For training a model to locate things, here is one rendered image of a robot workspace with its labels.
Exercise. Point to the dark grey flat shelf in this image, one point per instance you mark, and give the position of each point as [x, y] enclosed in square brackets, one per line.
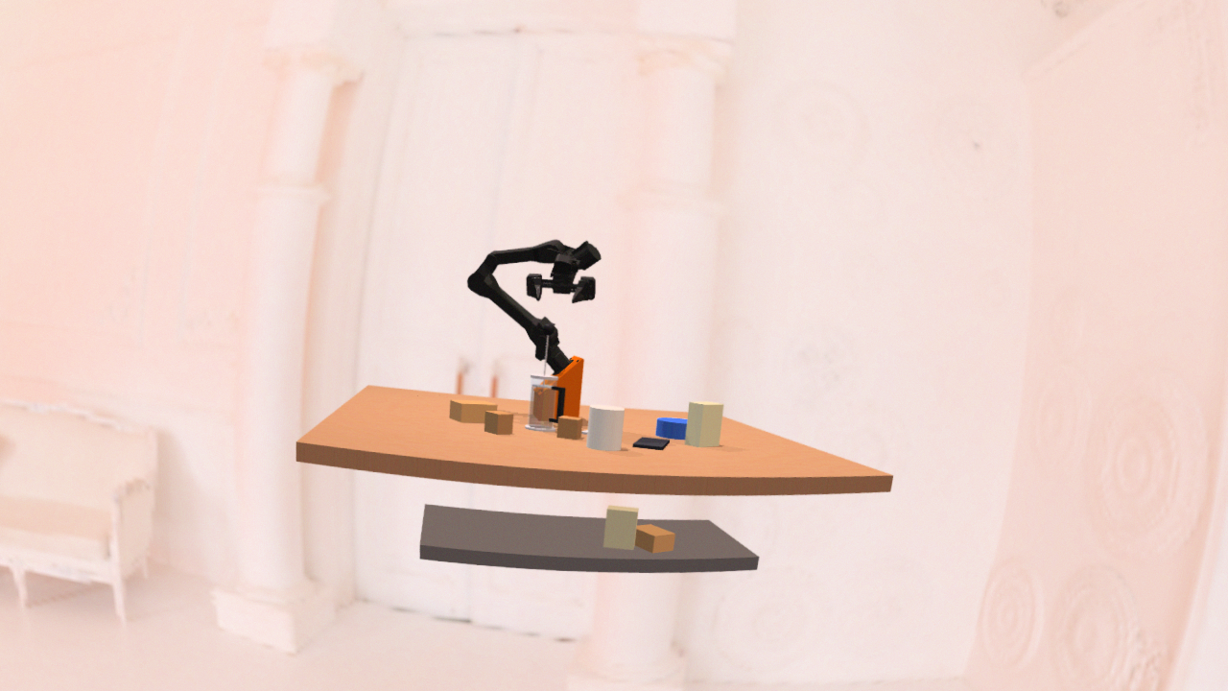
[572, 543]

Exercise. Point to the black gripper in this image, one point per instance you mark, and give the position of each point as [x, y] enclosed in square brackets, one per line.
[585, 289]

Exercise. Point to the blue cylinder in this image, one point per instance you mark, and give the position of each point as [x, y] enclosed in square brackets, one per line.
[671, 428]

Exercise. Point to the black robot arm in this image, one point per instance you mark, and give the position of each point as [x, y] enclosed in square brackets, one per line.
[567, 261]

